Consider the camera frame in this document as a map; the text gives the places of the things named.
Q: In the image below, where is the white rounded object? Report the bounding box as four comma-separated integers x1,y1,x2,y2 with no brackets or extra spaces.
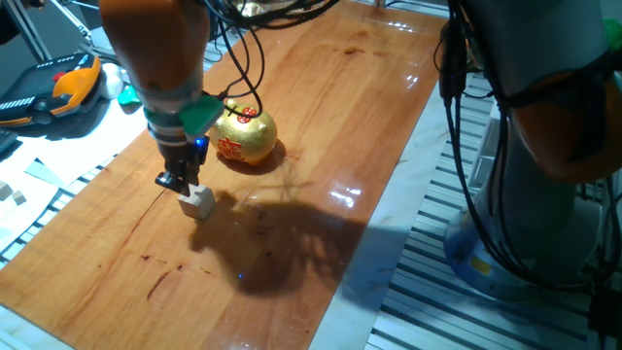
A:
99,61,125,101

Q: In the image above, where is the plain wooden cube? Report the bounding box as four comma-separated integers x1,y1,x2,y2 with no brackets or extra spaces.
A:
177,182,217,223

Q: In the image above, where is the black bulky object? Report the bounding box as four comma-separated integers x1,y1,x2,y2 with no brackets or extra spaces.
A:
0,0,45,43

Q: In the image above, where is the black box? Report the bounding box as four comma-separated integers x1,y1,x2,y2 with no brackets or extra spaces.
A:
587,286,622,336

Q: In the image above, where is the pale blue paper scrap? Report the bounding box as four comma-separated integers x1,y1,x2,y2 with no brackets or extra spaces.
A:
23,158,67,189

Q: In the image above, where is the green object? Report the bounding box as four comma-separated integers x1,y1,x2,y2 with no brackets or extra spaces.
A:
604,17,622,53

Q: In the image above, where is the black orange teach pendant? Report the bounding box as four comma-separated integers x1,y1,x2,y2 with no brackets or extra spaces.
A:
0,52,104,128

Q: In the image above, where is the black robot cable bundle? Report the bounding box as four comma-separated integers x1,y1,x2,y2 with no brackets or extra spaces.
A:
203,0,622,293

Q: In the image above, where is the gold piggy bank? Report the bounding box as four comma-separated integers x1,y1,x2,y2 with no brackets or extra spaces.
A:
208,98,279,167

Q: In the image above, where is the large white paper sheet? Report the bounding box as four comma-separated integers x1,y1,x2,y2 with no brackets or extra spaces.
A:
36,87,152,186

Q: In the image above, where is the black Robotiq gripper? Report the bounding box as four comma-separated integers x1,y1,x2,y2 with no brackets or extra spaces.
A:
154,135,211,197

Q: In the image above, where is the grey metal stand leg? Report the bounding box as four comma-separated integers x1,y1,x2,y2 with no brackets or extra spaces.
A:
51,0,93,38
4,0,52,62

